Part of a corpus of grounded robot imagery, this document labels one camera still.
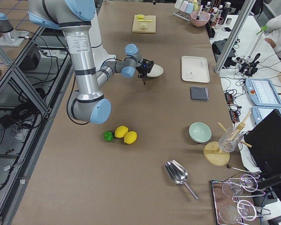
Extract clear glass on stand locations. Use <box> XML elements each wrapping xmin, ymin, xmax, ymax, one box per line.
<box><xmin>218</xmin><ymin>127</ymin><xmax>243</xmax><ymax>153</ymax></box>

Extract mint green bowl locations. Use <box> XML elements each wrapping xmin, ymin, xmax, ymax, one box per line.
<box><xmin>189</xmin><ymin>122</ymin><xmax>212</xmax><ymax>143</ymax></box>

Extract black framed tray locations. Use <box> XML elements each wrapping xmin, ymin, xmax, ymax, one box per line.
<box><xmin>210</xmin><ymin>174</ymin><xmax>273</xmax><ymax>225</ymax></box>

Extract wooden cup tree stand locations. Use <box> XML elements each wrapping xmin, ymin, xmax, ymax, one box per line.
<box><xmin>204</xmin><ymin>111</ymin><xmax>252</xmax><ymax>166</ymax></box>

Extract aluminium frame post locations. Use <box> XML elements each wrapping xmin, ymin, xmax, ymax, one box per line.
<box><xmin>214</xmin><ymin>0</ymin><xmax>256</xmax><ymax>74</ymax></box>

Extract yellow lemon near plate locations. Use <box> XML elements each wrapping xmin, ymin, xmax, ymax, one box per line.
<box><xmin>123</xmin><ymin>131</ymin><xmax>137</xmax><ymax>144</ymax></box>

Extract round cream plate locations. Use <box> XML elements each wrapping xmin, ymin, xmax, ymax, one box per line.
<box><xmin>147</xmin><ymin>64</ymin><xmax>164</xmax><ymax>77</ymax></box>

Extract yellow plastic knife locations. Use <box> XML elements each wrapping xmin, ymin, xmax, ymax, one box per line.
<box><xmin>136</xmin><ymin>19</ymin><xmax>153</xmax><ymax>23</ymax></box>

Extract cream rabbit serving tray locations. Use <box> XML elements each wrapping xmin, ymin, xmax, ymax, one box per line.
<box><xmin>181</xmin><ymin>56</ymin><xmax>210</xmax><ymax>83</ymax></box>

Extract steel black-tipped ice tongs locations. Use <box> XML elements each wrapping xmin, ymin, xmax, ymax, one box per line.
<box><xmin>196</xmin><ymin>5</ymin><xmax>203</xmax><ymax>20</ymax></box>

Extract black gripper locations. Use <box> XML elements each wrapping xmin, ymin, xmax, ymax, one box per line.
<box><xmin>136</xmin><ymin>59</ymin><xmax>154</xmax><ymax>78</ymax></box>

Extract steel ice scoop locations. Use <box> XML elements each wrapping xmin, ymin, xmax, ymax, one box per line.
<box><xmin>164</xmin><ymin>159</ymin><xmax>199</xmax><ymax>200</ymax></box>

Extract person in white sleeve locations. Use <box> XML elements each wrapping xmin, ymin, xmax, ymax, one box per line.
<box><xmin>265</xmin><ymin>14</ymin><xmax>281</xmax><ymax>59</ymax></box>

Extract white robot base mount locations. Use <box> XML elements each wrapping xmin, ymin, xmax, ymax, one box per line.
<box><xmin>89</xmin><ymin>12</ymin><xmax>116</xmax><ymax>70</ymax></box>

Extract bamboo cutting board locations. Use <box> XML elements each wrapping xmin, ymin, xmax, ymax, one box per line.
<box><xmin>132</xmin><ymin>15</ymin><xmax>156</xmax><ymax>34</ymax></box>

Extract lemon slice front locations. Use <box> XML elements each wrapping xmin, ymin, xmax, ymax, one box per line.
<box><xmin>135</xmin><ymin>15</ymin><xmax>144</xmax><ymax>19</ymax></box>

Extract white cup rack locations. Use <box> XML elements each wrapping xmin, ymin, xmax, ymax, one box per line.
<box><xmin>174</xmin><ymin>10</ymin><xmax>192</xmax><ymax>21</ymax></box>

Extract blue cup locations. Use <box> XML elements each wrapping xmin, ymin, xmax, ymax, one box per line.
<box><xmin>185</xmin><ymin>2</ymin><xmax>194</xmax><ymax>14</ymax></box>

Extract pink bowl of ice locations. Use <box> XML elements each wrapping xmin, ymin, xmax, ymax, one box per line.
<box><xmin>190</xmin><ymin>11</ymin><xmax>210</xmax><ymax>27</ymax></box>

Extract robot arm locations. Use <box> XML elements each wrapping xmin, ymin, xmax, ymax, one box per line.
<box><xmin>28</xmin><ymin>0</ymin><xmax>154</xmax><ymax>124</ymax></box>

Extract folded grey cloth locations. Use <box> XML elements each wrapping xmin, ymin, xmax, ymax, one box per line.
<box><xmin>190</xmin><ymin>86</ymin><xmax>209</xmax><ymax>101</ymax></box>

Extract yellow lemon near lime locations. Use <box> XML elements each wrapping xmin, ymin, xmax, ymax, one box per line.
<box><xmin>114</xmin><ymin>126</ymin><xmax>129</xmax><ymax>138</ymax></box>

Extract black laptop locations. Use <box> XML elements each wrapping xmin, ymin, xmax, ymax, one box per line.
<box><xmin>244</xmin><ymin>109</ymin><xmax>281</xmax><ymax>175</ymax></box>

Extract yellow cup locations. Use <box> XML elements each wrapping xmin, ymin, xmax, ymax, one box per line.
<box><xmin>192</xmin><ymin>0</ymin><xmax>199</xmax><ymax>8</ymax></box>

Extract wire glass holder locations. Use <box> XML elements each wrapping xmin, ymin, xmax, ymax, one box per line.
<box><xmin>219</xmin><ymin>173</ymin><xmax>271</xmax><ymax>225</ymax></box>

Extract green lime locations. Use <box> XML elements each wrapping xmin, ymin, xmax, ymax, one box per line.
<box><xmin>103</xmin><ymin>130</ymin><xmax>114</xmax><ymax>142</ymax></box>

